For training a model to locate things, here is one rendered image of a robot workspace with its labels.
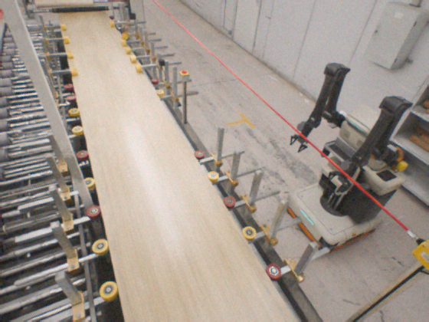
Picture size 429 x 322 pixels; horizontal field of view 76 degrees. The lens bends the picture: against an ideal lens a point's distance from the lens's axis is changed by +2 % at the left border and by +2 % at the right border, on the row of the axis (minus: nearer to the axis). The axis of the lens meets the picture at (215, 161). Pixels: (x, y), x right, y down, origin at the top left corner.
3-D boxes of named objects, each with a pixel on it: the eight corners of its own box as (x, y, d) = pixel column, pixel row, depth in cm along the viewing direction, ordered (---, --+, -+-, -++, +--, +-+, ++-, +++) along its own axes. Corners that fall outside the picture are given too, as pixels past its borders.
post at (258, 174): (247, 215, 195) (260, 169, 162) (250, 219, 193) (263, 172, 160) (243, 217, 194) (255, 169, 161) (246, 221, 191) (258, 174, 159)
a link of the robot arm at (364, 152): (408, 106, 138) (390, 94, 145) (401, 107, 136) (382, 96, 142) (368, 165, 167) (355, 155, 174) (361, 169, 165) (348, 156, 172)
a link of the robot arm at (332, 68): (355, 64, 166) (343, 57, 172) (337, 70, 163) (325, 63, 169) (336, 121, 199) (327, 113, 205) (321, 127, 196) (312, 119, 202)
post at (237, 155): (230, 194, 214) (238, 148, 181) (233, 198, 211) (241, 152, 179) (227, 195, 212) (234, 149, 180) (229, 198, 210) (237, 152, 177)
